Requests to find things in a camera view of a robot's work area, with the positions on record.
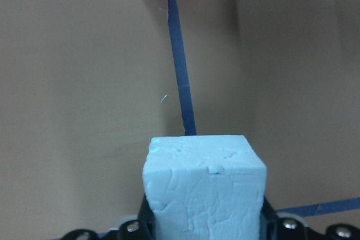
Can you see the light blue block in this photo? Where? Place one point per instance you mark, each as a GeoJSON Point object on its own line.
{"type": "Point", "coordinates": [204, 187]}

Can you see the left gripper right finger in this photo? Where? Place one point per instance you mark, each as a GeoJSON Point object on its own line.
{"type": "Point", "coordinates": [289, 223]}

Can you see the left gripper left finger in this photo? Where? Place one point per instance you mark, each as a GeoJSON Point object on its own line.
{"type": "Point", "coordinates": [141, 228]}

